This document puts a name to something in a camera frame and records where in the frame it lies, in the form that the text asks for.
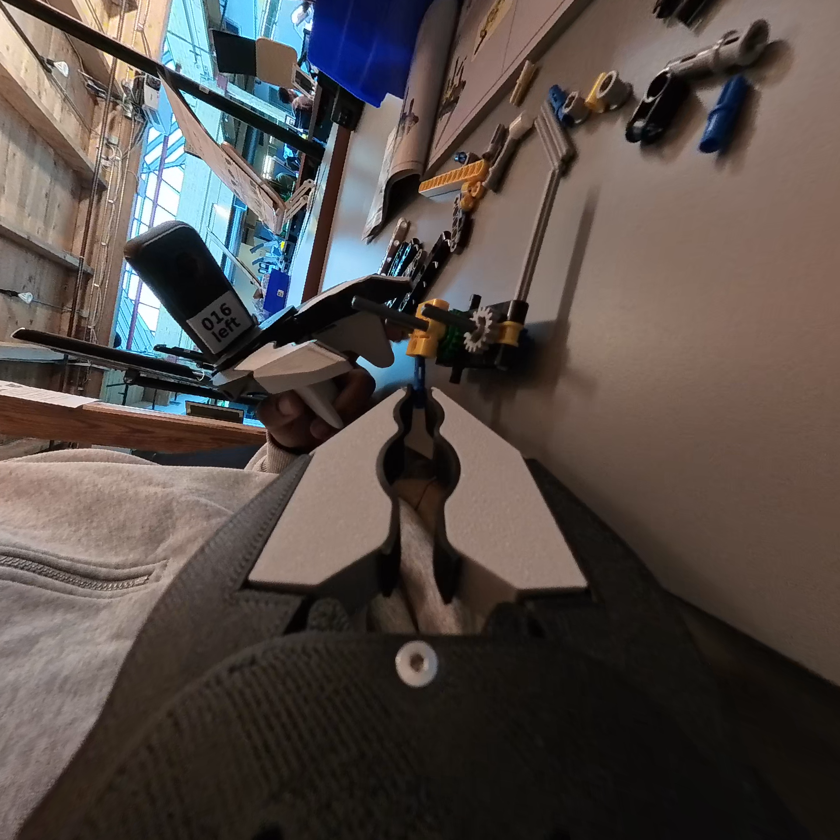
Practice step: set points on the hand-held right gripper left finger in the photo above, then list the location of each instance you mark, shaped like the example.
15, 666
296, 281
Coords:
328, 518

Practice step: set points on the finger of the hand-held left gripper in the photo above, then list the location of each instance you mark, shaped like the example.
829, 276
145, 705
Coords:
289, 367
367, 328

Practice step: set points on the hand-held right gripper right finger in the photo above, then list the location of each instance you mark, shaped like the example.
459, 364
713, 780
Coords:
505, 518

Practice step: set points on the lego gear assembly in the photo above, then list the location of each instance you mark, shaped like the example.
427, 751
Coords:
426, 331

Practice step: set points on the long black lego beam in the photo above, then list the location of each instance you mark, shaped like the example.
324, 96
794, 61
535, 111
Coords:
434, 266

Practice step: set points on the thin grey lego liftarm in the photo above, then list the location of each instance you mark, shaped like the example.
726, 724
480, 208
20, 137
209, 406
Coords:
460, 223

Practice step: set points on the yellow lego connector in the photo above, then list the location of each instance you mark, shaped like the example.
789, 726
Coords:
471, 195

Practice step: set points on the long yellow lego beam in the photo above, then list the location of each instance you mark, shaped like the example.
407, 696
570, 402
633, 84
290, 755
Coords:
453, 178

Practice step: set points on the long grey lego axle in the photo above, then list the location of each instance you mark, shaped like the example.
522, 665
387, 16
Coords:
538, 236

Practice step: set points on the grey lego pin connector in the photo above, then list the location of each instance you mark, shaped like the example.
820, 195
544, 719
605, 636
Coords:
499, 161

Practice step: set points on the white lego connector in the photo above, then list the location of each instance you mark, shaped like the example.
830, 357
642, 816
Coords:
522, 126

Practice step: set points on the tan lego pin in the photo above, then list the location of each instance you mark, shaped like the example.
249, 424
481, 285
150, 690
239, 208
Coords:
523, 83

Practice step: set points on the lego instruction booklet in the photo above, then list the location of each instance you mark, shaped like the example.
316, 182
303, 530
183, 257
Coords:
499, 65

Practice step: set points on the yellow lego bush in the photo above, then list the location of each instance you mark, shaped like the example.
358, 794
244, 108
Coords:
597, 92

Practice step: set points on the black lego connector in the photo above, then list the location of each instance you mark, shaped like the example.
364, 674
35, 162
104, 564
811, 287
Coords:
656, 105

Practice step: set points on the black lego pin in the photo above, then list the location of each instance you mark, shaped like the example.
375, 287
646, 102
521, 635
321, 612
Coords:
666, 6
694, 10

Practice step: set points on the long grey lego connector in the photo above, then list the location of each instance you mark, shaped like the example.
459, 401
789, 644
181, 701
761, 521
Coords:
722, 49

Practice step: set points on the person's left hand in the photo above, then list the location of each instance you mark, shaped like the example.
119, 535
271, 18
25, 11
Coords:
289, 423

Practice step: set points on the blue crate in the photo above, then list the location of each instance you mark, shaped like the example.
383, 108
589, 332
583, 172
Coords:
275, 290

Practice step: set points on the cardboard sheet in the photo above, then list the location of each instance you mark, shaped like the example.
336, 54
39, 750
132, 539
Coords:
223, 164

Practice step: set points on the hanging lamp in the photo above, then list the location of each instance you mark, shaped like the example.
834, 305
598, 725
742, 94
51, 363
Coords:
58, 67
25, 296

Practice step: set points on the black metal beam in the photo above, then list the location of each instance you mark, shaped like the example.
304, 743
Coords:
249, 117

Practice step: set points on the white paper sheet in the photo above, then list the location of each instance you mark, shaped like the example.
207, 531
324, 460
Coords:
39, 394

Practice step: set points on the grey hoodie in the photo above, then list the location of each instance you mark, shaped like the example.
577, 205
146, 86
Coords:
98, 558

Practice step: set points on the blue plastic bin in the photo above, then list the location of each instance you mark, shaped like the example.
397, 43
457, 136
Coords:
361, 46

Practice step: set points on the black metal frame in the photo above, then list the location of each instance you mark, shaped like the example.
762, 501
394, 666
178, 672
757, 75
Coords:
98, 358

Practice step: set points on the wooden post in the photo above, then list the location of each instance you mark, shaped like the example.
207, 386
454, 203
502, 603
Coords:
164, 426

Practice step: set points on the white wall device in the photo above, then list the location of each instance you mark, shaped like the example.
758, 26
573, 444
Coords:
145, 97

